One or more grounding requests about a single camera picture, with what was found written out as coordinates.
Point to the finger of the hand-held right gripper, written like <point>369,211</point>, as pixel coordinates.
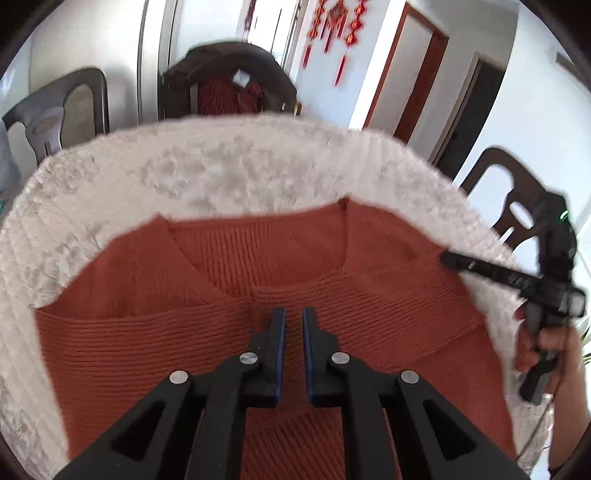
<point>485,271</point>

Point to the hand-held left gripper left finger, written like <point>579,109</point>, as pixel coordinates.
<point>278,350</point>

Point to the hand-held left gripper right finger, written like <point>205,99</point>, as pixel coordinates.
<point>308,350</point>

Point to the rust-red knitted sweater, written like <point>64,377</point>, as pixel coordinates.
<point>138,346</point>

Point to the person's right forearm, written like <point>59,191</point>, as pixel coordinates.
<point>570,406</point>

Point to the person's right hand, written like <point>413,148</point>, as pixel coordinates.
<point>561,344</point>

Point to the dark wooden chair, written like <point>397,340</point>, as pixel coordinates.
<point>87,87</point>
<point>496,161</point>

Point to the dark open doorway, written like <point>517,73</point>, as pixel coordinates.
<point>475,115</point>

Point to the white quilted floral tablecloth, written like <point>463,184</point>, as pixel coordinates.
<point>231,161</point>

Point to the brown-framed white door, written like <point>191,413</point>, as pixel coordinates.
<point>411,69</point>

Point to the dark brown jacket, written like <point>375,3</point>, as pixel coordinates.
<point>217,57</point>

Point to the grey plastic bag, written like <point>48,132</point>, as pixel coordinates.
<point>7,157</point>

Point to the framed wall plaque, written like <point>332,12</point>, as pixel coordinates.
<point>567,64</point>

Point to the long red knot wall hanging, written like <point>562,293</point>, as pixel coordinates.
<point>355,27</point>

